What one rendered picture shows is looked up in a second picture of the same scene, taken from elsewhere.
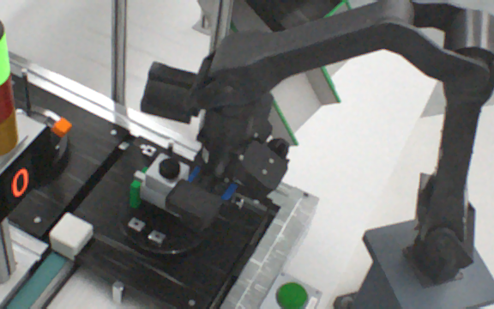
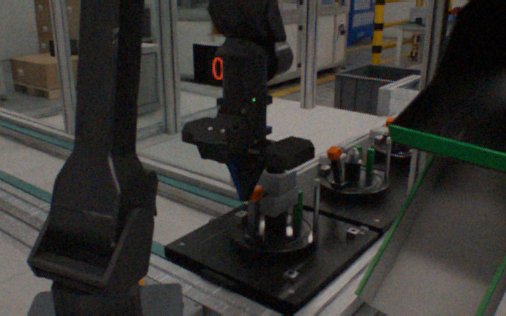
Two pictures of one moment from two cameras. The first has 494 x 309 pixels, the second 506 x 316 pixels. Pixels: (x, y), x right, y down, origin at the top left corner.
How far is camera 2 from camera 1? 1.17 m
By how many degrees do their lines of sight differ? 87
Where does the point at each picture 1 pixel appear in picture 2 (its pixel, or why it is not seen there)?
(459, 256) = (42, 241)
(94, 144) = (359, 212)
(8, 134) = not seen: hidden behind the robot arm
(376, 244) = (156, 288)
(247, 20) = (494, 183)
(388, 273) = not seen: hidden behind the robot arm
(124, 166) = (335, 224)
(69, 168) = (330, 202)
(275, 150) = (243, 143)
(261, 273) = (205, 296)
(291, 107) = (428, 299)
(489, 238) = not seen: outside the picture
